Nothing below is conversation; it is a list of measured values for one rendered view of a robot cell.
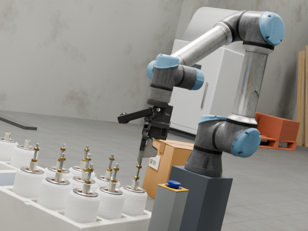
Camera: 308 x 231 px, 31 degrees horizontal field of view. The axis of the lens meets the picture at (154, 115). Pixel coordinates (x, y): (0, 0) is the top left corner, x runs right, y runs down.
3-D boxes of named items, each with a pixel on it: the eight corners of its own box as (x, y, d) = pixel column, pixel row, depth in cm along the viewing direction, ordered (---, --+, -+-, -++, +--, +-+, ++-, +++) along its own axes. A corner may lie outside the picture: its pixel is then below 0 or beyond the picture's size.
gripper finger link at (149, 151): (154, 168, 176) (160, 140, 177) (135, 164, 176) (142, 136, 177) (153, 168, 179) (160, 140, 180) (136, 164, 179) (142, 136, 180)
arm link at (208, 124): (208, 145, 226) (215, 112, 225) (232, 153, 216) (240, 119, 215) (187, 142, 218) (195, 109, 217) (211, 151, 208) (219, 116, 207)
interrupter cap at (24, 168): (40, 170, 181) (41, 167, 181) (46, 176, 174) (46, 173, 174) (17, 167, 177) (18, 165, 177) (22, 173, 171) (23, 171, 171)
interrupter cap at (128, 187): (128, 192, 176) (128, 190, 176) (118, 186, 183) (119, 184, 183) (148, 195, 180) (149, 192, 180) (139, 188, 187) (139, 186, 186)
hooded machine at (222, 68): (189, 131, 715) (216, 13, 704) (236, 145, 671) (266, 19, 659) (151, 128, 654) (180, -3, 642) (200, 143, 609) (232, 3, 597)
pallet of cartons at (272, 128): (249, 137, 841) (255, 111, 838) (295, 151, 793) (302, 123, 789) (206, 133, 748) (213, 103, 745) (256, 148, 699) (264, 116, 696)
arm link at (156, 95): (149, 86, 175) (150, 86, 183) (146, 101, 175) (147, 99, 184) (172, 91, 175) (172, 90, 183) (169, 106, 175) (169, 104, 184)
